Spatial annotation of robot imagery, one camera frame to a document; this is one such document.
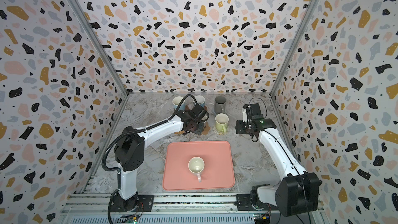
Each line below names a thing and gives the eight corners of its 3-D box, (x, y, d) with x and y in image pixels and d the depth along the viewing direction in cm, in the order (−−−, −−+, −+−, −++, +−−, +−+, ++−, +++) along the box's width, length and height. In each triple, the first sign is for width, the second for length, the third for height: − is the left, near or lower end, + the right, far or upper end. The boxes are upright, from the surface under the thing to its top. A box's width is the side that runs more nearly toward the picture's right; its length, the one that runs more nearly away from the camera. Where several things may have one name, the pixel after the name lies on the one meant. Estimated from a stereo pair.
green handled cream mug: (215, 137, 99) (216, 128, 91) (215, 122, 106) (215, 113, 98) (227, 137, 99) (229, 128, 91) (226, 122, 106) (228, 113, 98)
